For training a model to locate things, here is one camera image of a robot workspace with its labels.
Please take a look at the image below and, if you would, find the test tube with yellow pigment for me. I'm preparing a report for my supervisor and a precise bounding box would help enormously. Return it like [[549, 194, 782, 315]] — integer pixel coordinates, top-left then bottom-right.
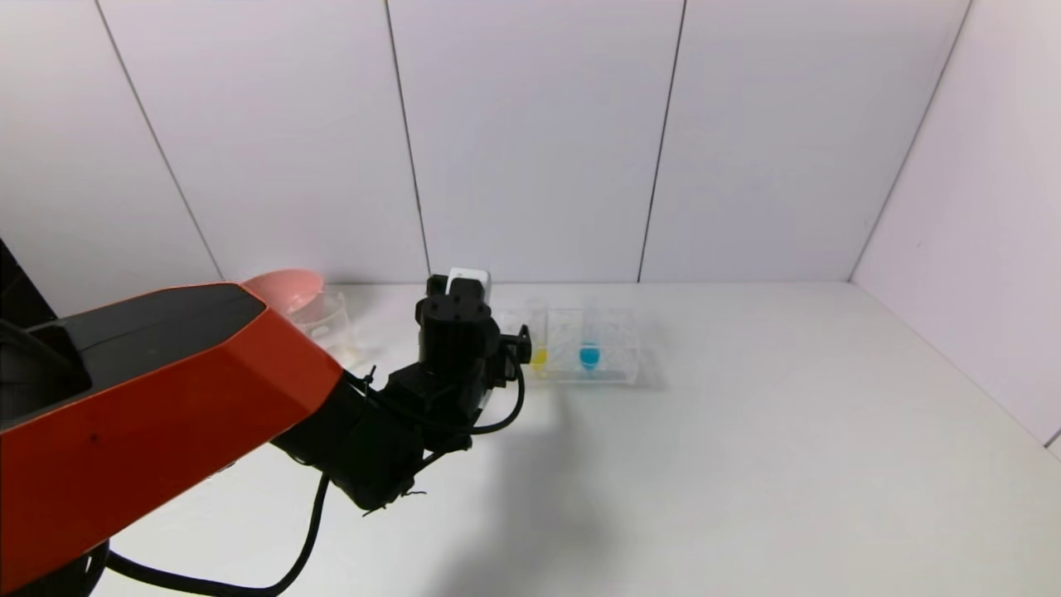
[[527, 299, 550, 371]]

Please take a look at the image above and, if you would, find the test tube with blue pigment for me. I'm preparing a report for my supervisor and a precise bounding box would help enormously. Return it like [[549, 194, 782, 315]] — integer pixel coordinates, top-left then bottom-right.
[[579, 298, 608, 371]]

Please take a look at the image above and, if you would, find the clear acrylic test tube rack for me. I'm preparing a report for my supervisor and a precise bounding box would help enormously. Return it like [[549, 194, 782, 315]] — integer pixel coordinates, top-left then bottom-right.
[[489, 308, 642, 386]]

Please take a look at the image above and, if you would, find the clear glass beaker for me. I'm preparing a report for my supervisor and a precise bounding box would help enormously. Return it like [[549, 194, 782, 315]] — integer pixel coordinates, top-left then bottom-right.
[[297, 289, 363, 371]]

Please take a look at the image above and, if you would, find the pink plastic bowl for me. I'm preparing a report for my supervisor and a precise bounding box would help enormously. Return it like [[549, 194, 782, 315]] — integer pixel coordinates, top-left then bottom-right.
[[242, 269, 326, 321]]

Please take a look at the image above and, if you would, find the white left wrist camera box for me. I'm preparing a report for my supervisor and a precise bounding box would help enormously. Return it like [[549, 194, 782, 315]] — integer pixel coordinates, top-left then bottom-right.
[[446, 267, 492, 310]]

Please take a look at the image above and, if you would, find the thin black camera cable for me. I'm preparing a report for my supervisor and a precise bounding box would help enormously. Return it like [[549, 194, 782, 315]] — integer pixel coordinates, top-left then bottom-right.
[[464, 344, 528, 437]]

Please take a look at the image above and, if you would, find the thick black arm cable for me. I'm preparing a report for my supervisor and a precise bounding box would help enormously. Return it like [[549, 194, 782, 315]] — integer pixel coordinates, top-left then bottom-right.
[[106, 474, 332, 597]]

